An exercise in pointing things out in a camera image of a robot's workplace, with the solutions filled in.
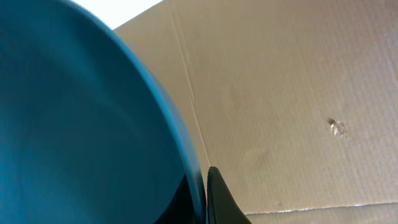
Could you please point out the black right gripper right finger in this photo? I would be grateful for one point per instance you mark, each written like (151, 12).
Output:
(221, 206)

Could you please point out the brown cardboard box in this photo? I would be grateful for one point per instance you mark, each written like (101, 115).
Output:
(295, 101)

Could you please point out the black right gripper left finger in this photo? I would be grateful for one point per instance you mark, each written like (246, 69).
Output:
(180, 210)

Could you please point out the dark blue plate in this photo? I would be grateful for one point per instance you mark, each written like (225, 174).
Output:
(88, 134)

